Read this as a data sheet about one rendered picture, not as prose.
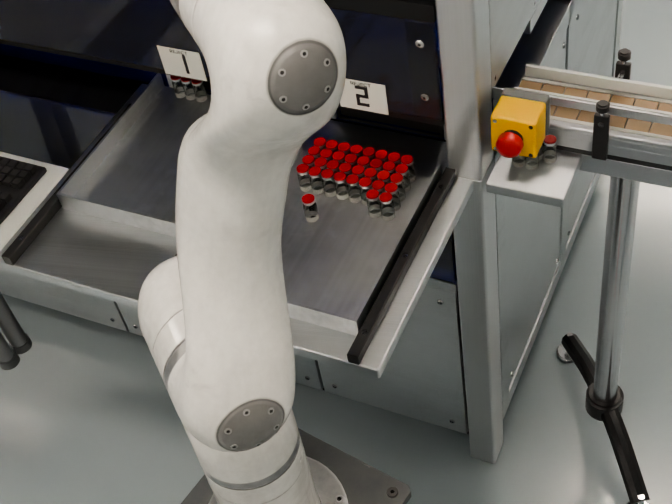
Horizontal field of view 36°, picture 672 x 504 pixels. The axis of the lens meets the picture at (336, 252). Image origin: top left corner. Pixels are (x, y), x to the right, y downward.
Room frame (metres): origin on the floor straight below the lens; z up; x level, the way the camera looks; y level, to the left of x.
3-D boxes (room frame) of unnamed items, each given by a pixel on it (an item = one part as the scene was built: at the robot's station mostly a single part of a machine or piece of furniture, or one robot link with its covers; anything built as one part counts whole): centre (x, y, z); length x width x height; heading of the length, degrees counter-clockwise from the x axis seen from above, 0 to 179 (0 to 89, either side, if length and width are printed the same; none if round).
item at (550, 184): (1.21, -0.35, 0.87); 0.14 x 0.13 x 0.02; 147
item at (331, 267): (1.14, 0.01, 0.90); 0.34 x 0.26 x 0.04; 147
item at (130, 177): (1.41, 0.24, 0.90); 0.34 x 0.26 x 0.04; 147
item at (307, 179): (1.22, -0.04, 0.90); 0.18 x 0.02 x 0.05; 57
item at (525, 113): (1.18, -0.32, 1.00); 0.08 x 0.07 x 0.07; 147
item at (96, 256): (1.26, 0.14, 0.87); 0.70 x 0.48 x 0.02; 57
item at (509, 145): (1.15, -0.29, 0.99); 0.04 x 0.04 x 0.04; 57
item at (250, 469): (0.71, 0.15, 1.16); 0.19 x 0.12 x 0.24; 16
